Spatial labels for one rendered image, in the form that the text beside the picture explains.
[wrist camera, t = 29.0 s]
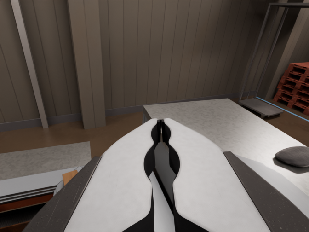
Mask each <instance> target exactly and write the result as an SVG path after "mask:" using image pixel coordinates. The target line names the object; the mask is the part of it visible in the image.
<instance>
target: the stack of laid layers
mask: <svg viewBox="0 0 309 232"><path fill-rule="evenodd" d="M56 192H57V185H56V186H50V187H45V188H40V189H36V190H31V191H25V192H20V193H16V194H11V195H6V196H1V197H0V204H4V203H10V202H14V201H19V200H24V199H28V198H33V197H38V196H43V195H47V194H52V193H54V195H55V194H56ZM54 195H53V196H54Z"/></svg>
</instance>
